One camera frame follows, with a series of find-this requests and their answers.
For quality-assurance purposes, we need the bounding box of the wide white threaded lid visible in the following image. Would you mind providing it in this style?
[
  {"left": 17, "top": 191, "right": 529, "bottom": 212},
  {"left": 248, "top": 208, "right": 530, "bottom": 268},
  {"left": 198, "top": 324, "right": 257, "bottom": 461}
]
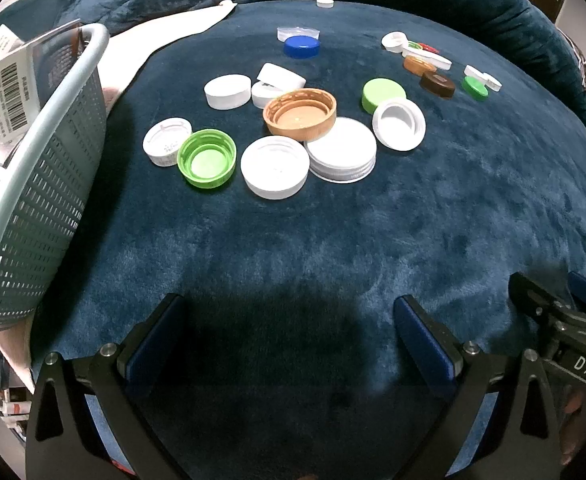
[{"left": 304, "top": 116, "right": 378, "bottom": 183}]

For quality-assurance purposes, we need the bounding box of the light blue mesh basket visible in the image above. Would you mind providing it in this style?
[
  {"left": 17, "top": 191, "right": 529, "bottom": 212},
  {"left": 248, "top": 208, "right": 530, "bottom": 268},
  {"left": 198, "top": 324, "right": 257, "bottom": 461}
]
[{"left": 0, "top": 22, "right": 111, "bottom": 333}]

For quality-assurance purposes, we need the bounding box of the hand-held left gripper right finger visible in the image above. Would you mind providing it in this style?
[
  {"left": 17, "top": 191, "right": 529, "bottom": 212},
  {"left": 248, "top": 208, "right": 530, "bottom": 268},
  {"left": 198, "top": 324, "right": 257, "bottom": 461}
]
[{"left": 393, "top": 295, "right": 566, "bottom": 480}]

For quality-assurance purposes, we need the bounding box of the pink towel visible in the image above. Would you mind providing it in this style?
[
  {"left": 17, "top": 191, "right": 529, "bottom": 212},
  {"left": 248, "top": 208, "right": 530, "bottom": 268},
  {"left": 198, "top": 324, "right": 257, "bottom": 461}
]
[{"left": 95, "top": 0, "right": 238, "bottom": 111}]

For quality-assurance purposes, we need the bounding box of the pile of blue white boxes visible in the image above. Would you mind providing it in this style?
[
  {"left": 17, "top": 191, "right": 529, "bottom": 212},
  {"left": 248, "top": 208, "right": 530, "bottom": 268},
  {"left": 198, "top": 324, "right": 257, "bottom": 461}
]
[{"left": 0, "top": 20, "right": 84, "bottom": 171}]

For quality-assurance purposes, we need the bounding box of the white ring cap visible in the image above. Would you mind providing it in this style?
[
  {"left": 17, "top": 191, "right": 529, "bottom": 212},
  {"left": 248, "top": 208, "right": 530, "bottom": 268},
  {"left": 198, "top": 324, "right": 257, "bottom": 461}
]
[{"left": 381, "top": 31, "right": 410, "bottom": 54}]

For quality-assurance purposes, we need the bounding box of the white low cap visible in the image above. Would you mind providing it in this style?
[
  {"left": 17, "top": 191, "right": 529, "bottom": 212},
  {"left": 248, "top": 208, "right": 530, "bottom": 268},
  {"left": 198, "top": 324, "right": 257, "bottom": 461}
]
[{"left": 251, "top": 81, "right": 290, "bottom": 109}]

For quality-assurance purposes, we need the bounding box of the green bottle cap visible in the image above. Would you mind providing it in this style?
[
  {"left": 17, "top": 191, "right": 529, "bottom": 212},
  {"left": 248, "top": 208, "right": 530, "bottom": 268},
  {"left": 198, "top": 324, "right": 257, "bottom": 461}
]
[{"left": 362, "top": 78, "right": 408, "bottom": 115}]

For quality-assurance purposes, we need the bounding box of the white oval cap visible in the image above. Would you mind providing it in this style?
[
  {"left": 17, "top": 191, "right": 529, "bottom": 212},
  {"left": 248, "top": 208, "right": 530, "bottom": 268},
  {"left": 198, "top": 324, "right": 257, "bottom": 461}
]
[{"left": 204, "top": 74, "right": 252, "bottom": 110}]

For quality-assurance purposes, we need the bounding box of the dark brown cap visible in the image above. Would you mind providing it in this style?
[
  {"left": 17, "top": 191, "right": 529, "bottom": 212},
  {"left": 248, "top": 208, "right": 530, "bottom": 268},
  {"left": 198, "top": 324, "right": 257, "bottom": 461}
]
[{"left": 419, "top": 71, "right": 456, "bottom": 98}]

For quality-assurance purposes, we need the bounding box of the dark blue plush blanket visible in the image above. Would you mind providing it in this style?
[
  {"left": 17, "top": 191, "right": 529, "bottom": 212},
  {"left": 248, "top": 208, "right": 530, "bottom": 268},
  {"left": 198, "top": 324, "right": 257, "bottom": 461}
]
[{"left": 0, "top": 0, "right": 586, "bottom": 480}]

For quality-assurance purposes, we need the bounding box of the white ribbed cap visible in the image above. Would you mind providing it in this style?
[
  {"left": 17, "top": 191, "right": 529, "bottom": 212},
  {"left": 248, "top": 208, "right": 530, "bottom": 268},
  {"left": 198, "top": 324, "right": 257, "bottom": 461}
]
[{"left": 143, "top": 117, "right": 194, "bottom": 167}]

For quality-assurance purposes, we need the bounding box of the gold ribbed cap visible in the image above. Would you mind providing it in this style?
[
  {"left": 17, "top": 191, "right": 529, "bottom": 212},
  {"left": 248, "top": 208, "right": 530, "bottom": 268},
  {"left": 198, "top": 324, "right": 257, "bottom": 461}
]
[{"left": 404, "top": 56, "right": 438, "bottom": 78}]

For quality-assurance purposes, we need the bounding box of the person's right hand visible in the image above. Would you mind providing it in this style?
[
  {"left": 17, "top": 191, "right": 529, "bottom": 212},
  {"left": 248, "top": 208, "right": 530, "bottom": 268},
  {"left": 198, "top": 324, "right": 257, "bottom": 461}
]
[{"left": 560, "top": 392, "right": 586, "bottom": 466}]

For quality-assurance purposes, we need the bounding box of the small green cap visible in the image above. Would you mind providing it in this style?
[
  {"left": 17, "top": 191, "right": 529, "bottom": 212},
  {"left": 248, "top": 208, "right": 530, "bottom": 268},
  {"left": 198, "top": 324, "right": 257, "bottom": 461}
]
[{"left": 461, "top": 76, "right": 490, "bottom": 101}]

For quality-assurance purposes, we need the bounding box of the clear plastic lid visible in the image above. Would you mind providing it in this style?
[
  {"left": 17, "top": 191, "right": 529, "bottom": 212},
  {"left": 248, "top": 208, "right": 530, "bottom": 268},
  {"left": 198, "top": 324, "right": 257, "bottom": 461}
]
[{"left": 277, "top": 25, "right": 322, "bottom": 42}]

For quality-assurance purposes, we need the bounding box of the white flip cap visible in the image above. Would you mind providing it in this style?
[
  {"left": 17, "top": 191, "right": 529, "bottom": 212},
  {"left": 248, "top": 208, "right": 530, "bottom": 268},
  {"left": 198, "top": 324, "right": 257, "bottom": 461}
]
[{"left": 256, "top": 62, "right": 307, "bottom": 92}]

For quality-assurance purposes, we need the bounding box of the large white cap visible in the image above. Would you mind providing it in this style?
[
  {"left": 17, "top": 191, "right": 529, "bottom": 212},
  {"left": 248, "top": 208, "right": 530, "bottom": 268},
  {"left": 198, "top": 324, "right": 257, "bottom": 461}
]
[{"left": 240, "top": 136, "right": 310, "bottom": 200}]

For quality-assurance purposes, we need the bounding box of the blue bottle cap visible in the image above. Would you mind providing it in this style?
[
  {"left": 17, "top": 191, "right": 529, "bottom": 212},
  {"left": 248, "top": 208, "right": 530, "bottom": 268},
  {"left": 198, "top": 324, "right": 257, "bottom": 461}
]
[{"left": 283, "top": 36, "right": 321, "bottom": 59}]

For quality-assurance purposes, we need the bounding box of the large tan cap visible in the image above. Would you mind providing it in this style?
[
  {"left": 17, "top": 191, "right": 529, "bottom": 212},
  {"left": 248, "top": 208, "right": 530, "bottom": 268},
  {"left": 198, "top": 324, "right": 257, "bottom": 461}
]
[{"left": 263, "top": 88, "right": 338, "bottom": 143}]

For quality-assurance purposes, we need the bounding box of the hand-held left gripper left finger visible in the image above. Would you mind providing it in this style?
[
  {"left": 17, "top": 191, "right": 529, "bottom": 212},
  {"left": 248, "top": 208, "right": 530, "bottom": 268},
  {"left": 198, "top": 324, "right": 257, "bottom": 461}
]
[{"left": 25, "top": 292, "right": 194, "bottom": 480}]

